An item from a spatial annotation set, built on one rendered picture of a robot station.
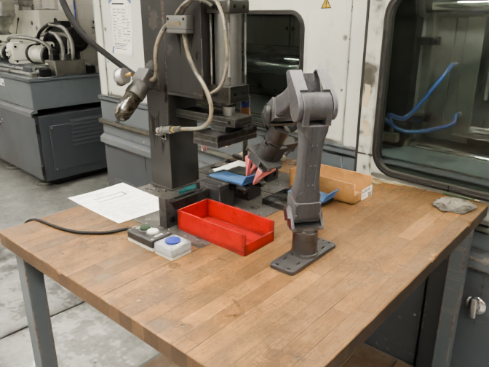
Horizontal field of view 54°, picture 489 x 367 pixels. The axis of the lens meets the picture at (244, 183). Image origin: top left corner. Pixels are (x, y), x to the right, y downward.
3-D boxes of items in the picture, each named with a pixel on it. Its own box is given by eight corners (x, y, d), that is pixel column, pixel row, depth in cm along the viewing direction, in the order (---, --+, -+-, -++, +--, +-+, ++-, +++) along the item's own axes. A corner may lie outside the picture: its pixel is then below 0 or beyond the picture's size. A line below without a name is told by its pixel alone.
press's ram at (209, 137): (220, 159, 138) (217, 53, 128) (161, 143, 154) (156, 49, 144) (259, 146, 151) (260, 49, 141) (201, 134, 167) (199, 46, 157)
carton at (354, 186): (352, 207, 152) (354, 184, 149) (289, 189, 167) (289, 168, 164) (371, 196, 161) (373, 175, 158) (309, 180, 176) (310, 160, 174)
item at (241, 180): (245, 186, 142) (246, 176, 141) (209, 175, 151) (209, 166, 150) (260, 182, 147) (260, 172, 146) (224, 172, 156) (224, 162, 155)
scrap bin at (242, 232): (244, 257, 119) (244, 235, 117) (177, 229, 134) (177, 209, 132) (273, 240, 128) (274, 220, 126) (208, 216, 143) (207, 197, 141)
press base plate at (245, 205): (200, 258, 125) (199, 247, 124) (93, 210, 155) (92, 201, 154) (330, 192, 171) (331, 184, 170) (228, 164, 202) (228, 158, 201)
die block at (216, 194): (220, 213, 145) (219, 190, 143) (196, 204, 151) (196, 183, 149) (260, 195, 159) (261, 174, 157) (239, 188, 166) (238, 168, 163)
